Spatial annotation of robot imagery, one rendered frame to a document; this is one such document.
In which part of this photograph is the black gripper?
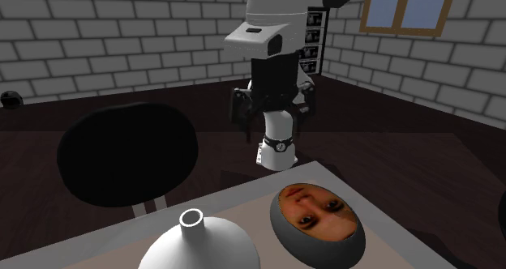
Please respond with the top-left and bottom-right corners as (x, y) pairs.
(230, 50), (318, 145)

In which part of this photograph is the grey table with beige top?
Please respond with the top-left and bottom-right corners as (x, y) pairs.
(0, 160), (460, 269)

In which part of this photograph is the grey bowl with face picture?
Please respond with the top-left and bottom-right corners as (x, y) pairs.
(269, 182), (367, 269)

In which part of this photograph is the white narrow-necked vase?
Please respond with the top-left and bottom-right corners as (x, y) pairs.
(137, 207), (262, 269)

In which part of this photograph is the black round object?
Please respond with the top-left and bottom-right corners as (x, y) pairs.
(0, 90), (24, 111)

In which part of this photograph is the window with brown frame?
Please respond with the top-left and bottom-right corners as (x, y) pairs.
(358, 0), (460, 38)

